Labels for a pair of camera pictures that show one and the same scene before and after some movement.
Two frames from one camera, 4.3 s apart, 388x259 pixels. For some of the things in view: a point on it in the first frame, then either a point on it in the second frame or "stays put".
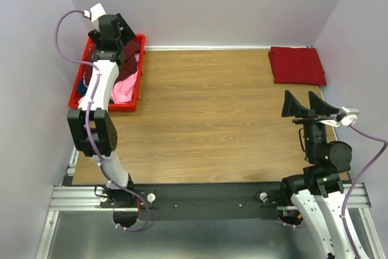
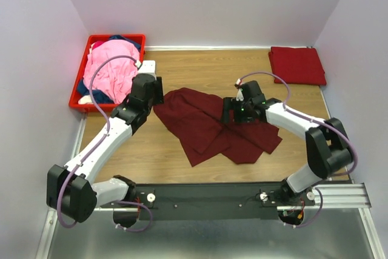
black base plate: x=211 y=201 stays put
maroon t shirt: x=126 y=69 to x=194 y=118
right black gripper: x=291 y=107 to x=231 y=103
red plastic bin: x=124 y=107 stays put
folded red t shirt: x=296 y=65 stays put
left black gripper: x=126 y=34 to x=159 y=91
